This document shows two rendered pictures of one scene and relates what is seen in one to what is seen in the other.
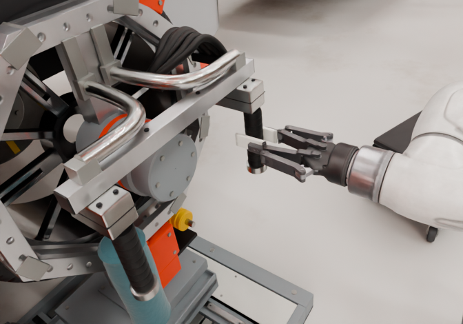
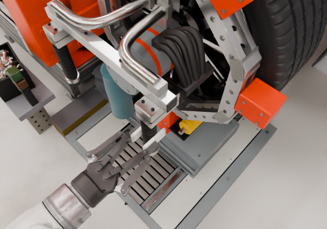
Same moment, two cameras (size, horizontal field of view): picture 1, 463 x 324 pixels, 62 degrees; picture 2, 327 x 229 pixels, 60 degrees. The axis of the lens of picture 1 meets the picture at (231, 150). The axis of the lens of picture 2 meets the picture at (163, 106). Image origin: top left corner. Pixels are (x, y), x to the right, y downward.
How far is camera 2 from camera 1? 0.80 m
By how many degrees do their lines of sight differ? 62
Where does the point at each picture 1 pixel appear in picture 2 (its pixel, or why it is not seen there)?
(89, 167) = (51, 9)
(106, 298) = not seen: hidden behind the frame
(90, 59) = not seen: outside the picture
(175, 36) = (172, 31)
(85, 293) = not seen: hidden behind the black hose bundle
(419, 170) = (22, 222)
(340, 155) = (78, 179)
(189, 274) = (189, 151)
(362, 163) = (60, 189)
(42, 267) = (110, 37)
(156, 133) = (82, 38)
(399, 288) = not seen: outside the picture
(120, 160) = (64, 24)
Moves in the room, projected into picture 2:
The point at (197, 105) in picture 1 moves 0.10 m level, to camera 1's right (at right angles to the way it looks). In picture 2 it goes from (109, 61) to (99, 98)
